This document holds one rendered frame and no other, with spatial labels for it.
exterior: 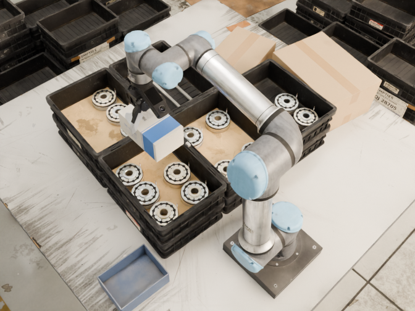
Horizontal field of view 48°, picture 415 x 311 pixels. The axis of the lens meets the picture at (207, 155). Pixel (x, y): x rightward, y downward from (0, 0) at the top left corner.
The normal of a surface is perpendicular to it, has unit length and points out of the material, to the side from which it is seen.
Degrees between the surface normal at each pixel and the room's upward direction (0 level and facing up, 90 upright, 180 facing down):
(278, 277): 4
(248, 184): 84
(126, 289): 0
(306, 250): 4
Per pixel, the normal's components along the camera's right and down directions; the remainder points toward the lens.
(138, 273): 0.03, -0.61
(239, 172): -0.73, 0.47
